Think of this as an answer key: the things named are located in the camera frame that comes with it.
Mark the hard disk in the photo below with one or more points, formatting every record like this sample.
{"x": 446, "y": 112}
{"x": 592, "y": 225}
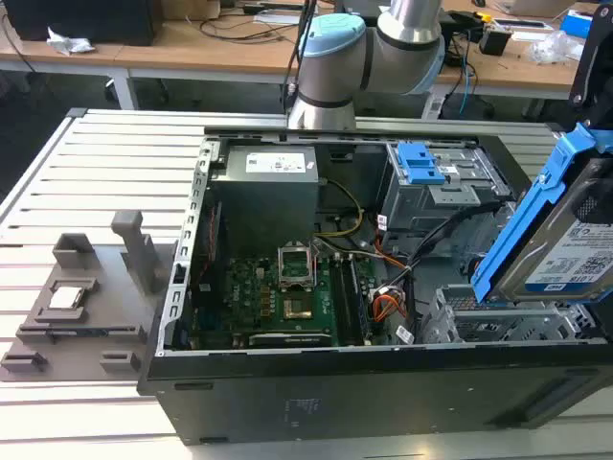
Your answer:
{"x": 536, "y": 230}

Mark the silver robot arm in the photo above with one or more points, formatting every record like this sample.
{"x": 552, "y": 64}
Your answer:
{"x": 383, "y": 52}

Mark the grey metal disk bay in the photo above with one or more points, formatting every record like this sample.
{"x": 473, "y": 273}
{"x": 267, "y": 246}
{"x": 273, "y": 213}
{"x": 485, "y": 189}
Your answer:
{"x": 503, "y": 326}

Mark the black RAM slot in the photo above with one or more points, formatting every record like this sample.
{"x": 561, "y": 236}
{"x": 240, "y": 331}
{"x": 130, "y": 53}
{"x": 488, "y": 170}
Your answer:
{"x": 354, "y": 297}
{"x": 345, "y": 297}
{"x": 338, "y": 287}
{"x": 360, "y": 306}

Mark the clear plastic bag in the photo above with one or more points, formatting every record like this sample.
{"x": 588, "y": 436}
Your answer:
{"x": 555, "y": 48}

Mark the blue cardboard box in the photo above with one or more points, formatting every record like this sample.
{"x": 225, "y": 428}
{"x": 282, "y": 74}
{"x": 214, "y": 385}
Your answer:
{"x": 577, "y": 23}

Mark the cluttered wooden desk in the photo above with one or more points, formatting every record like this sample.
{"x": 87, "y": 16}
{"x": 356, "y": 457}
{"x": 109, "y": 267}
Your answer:
{"x": 503, "y": 72}

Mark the small black box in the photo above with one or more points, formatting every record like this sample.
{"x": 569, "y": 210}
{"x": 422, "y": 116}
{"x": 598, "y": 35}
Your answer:
{"x": 495, "y": 40}

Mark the blue plastic cage latch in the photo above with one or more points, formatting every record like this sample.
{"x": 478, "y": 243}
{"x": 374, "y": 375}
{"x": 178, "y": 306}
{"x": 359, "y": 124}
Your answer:
{"x": 419, "y": 165}

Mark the grey metal drive cage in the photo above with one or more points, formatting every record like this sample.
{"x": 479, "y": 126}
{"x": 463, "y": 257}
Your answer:
{"x": 431, "y": 211}

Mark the grey power supply unit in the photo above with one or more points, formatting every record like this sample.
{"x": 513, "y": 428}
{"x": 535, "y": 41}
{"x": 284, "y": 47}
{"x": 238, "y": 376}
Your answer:
{"x": 263, "y": 211}

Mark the CPU socket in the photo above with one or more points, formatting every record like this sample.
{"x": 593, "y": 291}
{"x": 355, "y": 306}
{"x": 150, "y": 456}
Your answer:
{"x": 298, "y": 309}

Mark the long wooden desk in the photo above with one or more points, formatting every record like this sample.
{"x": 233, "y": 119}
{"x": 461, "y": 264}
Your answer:
{"x": 191, "y": 52}

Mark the black graphics card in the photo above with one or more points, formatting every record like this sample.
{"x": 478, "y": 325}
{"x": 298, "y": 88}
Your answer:
{"x": 287, "y": 339}

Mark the green motherboard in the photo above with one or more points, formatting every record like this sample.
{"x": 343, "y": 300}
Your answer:
{"x": 249, "y": 297}

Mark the black PC case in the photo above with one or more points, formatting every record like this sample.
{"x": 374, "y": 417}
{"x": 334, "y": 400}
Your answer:
{"x": 335, "y": 393}

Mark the black computer tower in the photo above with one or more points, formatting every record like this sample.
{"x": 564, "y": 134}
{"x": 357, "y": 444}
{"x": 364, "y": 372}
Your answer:
{"x": 72, "y": 19}

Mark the white crumpled paper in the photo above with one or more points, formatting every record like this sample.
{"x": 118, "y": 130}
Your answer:
{"x": 69, "y": 42}

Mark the grey parts rack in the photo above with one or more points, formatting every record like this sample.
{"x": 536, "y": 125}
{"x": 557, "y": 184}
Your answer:
{"x": 110, "y": 297}

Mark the silver CPU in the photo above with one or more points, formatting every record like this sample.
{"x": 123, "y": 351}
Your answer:
{"x": 64, "y": 297}

